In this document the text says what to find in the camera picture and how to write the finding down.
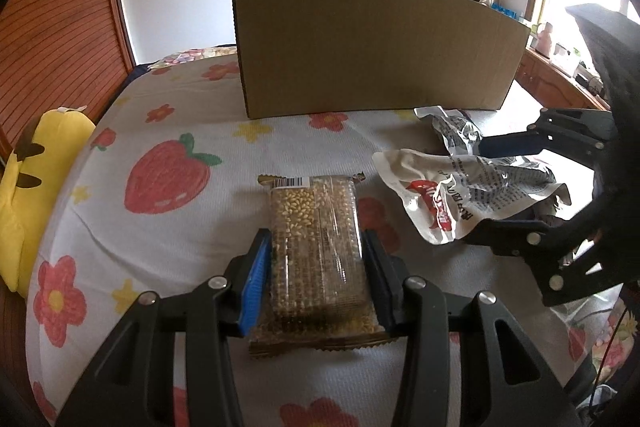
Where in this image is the clear grain bar packet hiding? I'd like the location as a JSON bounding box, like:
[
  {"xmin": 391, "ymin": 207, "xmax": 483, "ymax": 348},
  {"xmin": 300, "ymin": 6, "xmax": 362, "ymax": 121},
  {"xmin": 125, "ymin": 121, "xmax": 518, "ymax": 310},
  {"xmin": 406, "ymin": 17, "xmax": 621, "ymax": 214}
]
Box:
[{"xmin": 248, "ymin": 173, "xmax": 390, "ymax": 359}]

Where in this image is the white chicken feet snack bag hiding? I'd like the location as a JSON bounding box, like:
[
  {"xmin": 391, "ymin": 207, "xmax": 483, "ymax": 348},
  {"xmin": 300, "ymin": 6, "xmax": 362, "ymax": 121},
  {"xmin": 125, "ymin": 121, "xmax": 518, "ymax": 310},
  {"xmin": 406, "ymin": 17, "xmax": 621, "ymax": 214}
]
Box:
[{"xmin": 372, "ymin": 148, "xmax": 572, "ymax": 245}]

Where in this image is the silver blue snack bag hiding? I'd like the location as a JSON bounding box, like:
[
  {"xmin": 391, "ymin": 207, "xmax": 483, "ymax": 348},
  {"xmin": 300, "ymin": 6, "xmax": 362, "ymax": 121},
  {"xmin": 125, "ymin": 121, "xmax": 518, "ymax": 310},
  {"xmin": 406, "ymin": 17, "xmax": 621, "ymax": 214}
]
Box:
[{"xmin": 413, "ymin": 105, "xmax": 483, "ymax": 156}]

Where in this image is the wooden side cabinet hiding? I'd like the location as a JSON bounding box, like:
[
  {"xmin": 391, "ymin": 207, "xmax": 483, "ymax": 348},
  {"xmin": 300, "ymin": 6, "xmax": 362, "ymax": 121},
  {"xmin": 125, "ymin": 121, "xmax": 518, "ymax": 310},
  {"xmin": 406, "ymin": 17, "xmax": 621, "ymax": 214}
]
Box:
[{"xmin": 515, "ymin": 48, "xmax": 610, "ymax": 110}]

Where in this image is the pink bottle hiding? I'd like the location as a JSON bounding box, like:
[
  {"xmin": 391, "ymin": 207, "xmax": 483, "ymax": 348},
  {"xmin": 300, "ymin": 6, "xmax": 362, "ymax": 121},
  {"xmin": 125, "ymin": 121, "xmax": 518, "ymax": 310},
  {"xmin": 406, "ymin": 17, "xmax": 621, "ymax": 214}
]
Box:
[{"xmin": 535, "ymin": 22, "xmax": 553, "ymax": 58}]

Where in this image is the strawberry flower print sheet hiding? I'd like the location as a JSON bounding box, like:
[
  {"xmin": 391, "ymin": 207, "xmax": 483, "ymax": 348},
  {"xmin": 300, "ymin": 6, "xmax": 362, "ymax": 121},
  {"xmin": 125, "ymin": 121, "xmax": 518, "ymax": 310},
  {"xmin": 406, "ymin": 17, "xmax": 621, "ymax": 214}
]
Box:
[{"xmin": 26, "ymin": 56, "xmax": 637, "ymax": 421}]

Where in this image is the yellow plush toy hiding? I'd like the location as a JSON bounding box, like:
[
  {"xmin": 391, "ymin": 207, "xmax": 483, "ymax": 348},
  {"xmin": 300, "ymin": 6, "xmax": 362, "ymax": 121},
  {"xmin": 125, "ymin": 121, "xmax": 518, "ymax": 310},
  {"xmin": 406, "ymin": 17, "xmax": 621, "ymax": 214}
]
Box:
[{"xmin": 0, "ymin": 107, "xmax": 94, "ymax": 297}]

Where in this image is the brown cardboard box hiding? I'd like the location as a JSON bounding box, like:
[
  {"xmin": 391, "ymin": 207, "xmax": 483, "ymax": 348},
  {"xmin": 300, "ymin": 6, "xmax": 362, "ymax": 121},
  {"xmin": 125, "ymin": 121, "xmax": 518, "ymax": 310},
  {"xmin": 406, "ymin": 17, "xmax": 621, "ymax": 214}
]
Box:
[{"xmin": 232, "ymin": 0, "xmax": 529, "ymax": 119}]

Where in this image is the wooden wardrobe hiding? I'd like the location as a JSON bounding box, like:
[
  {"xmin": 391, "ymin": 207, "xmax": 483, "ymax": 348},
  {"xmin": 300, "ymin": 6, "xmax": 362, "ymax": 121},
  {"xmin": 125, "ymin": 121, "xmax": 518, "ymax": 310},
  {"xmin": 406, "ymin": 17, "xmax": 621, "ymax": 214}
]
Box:
[{"xmin": 1, "ymin": 0, "xmax": 134, "ymax": 157}]

